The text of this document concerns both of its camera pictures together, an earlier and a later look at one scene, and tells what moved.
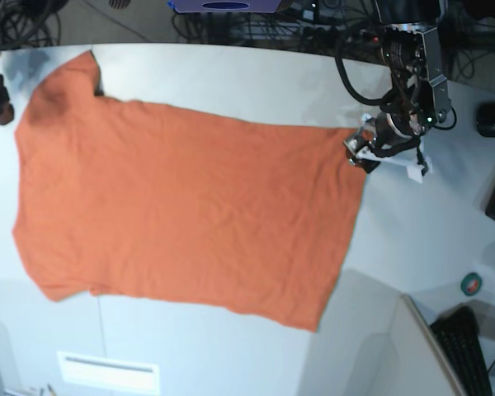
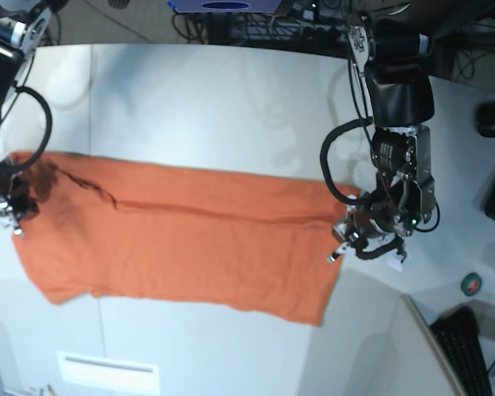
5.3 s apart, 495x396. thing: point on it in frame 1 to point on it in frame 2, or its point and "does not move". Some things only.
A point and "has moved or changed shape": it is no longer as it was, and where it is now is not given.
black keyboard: (458, 330) does not move
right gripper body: (380, 135) to (379, 223)
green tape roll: (471, 284) does not move
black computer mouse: (493, 119) does not move
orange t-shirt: (247, 217) has moved or changed shape
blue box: (224, 7) does not move
